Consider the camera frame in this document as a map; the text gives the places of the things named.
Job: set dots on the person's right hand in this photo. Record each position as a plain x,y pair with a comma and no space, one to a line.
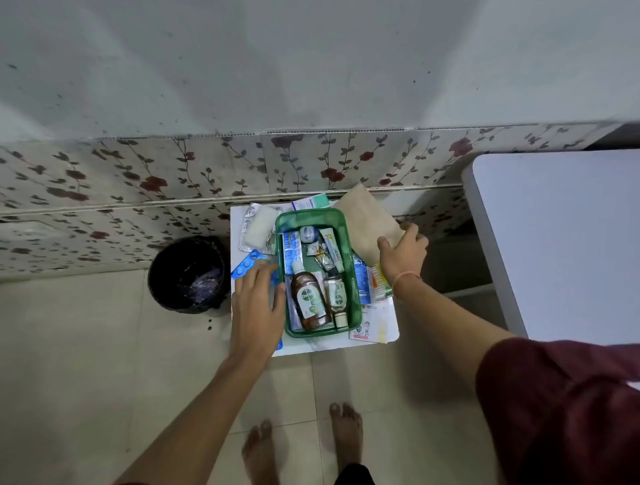
402,255

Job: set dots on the person's left hand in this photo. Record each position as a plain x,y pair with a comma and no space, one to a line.
255,320

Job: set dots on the green yellow packet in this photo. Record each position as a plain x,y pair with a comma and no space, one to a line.
380,286

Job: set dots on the green lid with yellow label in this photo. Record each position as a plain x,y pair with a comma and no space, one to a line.
365,220

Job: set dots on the blue pill blister pack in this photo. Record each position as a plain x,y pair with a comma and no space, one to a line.
245,265

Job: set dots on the large brown antiseptic bottle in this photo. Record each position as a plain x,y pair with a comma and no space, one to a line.
308,300

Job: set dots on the white ointment tube box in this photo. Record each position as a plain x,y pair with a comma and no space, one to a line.
331,245

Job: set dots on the silver pill blister pack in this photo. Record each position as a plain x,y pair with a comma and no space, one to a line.
272,246

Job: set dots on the blue white medicine box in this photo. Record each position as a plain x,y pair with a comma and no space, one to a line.
291,252

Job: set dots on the white plaster box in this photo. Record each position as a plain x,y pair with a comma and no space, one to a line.
370,325

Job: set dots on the small dark foil sachet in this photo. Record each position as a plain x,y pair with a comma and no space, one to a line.
325,261

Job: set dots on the small brown antiseptic bottle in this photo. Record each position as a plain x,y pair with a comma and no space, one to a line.
336,297

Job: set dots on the white gauze roll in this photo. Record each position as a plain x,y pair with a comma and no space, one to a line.
261,227

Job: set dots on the small white round jar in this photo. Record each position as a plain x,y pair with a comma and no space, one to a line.
308,234

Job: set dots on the green plastic box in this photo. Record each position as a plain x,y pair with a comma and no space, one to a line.
310,218

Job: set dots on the white teal medicine carton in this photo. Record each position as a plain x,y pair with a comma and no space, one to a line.
312,202

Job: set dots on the person's left forearm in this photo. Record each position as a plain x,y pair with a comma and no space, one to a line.
210,424

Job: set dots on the person's right forearm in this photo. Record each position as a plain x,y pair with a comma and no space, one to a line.
445,325

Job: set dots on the person's right foot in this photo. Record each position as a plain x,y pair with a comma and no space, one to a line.
346,437

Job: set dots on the crumpled clear plastic bag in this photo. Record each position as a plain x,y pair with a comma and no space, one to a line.
205,287

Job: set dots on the white table crossbar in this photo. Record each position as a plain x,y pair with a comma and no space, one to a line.
470,291

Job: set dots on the black trash bin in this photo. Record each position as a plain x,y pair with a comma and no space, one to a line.
165,280

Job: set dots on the large white table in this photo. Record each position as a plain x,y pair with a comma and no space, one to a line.
565,240

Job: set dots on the black trousers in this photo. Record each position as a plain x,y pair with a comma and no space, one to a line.
355,475

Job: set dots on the dark red shirt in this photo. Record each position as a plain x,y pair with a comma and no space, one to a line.
560,409

